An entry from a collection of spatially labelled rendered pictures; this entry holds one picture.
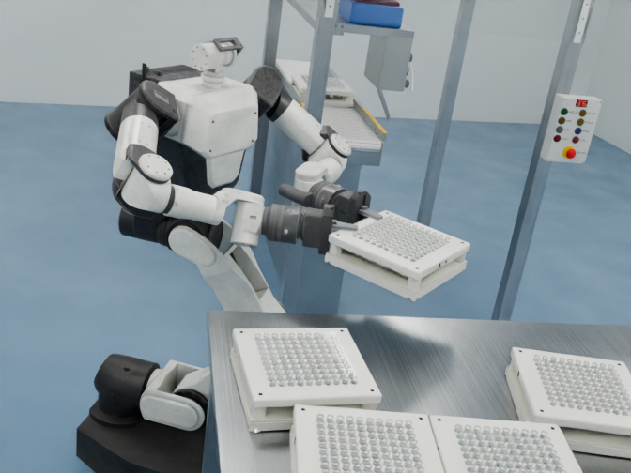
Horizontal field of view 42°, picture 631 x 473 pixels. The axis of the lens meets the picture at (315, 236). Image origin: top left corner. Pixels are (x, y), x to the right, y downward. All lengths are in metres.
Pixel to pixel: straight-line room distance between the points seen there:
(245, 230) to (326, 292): 1.74
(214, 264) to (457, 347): 0.75
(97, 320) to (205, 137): 1.61
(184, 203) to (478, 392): 0.75
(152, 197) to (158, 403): 0.91
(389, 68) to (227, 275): 1.21
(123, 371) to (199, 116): 0.91
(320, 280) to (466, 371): 1.83
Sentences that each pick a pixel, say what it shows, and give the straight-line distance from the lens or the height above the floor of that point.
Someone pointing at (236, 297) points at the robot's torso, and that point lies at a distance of 2.35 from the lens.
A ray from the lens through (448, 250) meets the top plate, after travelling 1.93.
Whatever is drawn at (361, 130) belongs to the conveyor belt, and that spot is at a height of 0.89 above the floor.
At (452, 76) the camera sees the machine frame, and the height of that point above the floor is 0.94.
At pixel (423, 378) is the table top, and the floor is 0.88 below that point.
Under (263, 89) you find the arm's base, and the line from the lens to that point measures 2.33.
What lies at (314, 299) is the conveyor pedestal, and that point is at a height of 0.11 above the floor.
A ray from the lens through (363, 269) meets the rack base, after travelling 1.87.
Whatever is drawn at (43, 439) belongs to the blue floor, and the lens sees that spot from 2.94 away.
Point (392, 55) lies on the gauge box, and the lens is 3.16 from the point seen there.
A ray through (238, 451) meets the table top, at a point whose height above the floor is 0.88.
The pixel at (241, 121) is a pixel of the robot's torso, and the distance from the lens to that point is 2.20.
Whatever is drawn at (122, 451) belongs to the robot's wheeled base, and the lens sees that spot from 2.61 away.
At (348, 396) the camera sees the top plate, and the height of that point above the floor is 0.95.
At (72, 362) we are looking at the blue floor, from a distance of 3.31.
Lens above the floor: 1.82
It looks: 24 degrees down
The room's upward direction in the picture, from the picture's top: 8 degrees clockwise
